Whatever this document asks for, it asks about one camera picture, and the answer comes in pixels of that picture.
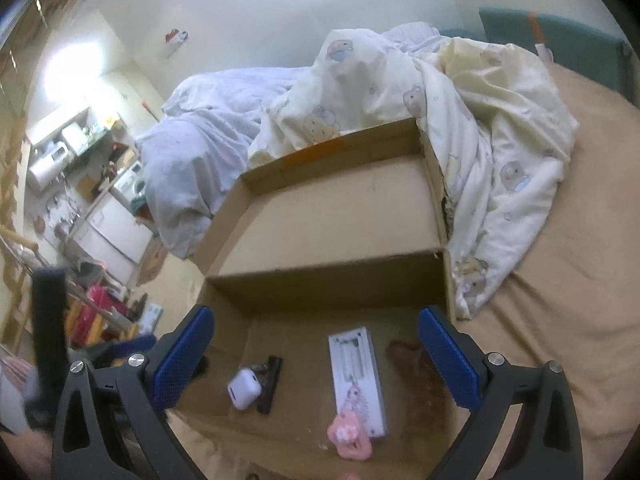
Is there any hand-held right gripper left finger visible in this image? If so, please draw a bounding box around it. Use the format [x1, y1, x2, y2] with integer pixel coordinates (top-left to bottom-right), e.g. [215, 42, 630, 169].
[50, 305, 216, 480]

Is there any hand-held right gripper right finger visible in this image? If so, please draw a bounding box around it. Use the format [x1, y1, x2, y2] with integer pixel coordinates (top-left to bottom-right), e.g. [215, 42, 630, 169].
[419, 305, 586, 480]

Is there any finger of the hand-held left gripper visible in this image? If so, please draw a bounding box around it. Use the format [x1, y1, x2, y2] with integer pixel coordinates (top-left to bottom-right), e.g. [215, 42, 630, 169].
[31, 266, 68, 411]

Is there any white earbuds case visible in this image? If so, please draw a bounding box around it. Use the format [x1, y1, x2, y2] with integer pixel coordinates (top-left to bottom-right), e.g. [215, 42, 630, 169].
[227, 367, 266, 411]

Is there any black cosmetic tube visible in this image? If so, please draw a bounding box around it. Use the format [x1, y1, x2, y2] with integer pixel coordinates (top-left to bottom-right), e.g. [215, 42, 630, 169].
[255, 355, 283, 415]

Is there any long white box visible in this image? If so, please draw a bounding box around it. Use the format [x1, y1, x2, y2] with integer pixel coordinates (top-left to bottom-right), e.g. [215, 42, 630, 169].
[327, 326, 388, 437]

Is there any pink toy figure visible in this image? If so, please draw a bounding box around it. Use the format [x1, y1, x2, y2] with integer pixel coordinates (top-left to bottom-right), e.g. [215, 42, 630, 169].
[325, 410, 373, 460]

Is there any cardboard box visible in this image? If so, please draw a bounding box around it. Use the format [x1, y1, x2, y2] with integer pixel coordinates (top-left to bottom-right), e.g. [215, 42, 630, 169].
[165, 117, 481, 480]

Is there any yellow wooden rack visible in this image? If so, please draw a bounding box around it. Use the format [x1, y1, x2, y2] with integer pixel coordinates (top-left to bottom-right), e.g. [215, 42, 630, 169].
[65, 285, 141, 346]

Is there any white bathroom scale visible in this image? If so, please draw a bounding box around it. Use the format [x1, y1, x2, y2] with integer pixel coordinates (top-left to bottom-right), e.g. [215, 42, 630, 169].
[140, 304, 163, 333]

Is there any brown floor rug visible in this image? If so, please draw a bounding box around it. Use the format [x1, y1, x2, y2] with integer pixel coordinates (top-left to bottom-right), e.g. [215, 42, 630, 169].
[137, 245, 168, 286]

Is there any white kitchen cabinet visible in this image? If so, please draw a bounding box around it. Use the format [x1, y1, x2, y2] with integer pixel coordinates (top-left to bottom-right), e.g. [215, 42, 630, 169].
[70, 195, 151, 266]

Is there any bed with beige sheet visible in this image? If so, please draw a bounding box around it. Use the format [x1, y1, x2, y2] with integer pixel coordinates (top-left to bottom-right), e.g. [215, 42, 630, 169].
[165, 62, 640, 480]

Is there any white washing machine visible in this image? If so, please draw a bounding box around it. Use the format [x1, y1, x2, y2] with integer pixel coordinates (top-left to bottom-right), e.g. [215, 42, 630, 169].
[112, 162, 148, 206]

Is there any white countertop appliance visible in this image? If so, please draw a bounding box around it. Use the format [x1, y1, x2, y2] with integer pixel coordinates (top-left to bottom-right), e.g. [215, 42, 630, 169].
[27, 142, 68, 191]

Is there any pale blue duvet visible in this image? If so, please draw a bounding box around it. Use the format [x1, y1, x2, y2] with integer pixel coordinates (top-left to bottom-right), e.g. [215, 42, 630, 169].
[135, 67, 311, 261]

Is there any cream bear-print duvet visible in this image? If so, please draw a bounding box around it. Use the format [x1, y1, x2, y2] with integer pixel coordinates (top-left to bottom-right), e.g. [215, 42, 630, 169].
[247, 22, 581, 321]

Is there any green headboard cushion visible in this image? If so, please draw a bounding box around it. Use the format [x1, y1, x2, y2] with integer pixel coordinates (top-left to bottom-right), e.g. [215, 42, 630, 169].
[477, 6, 636, 106]

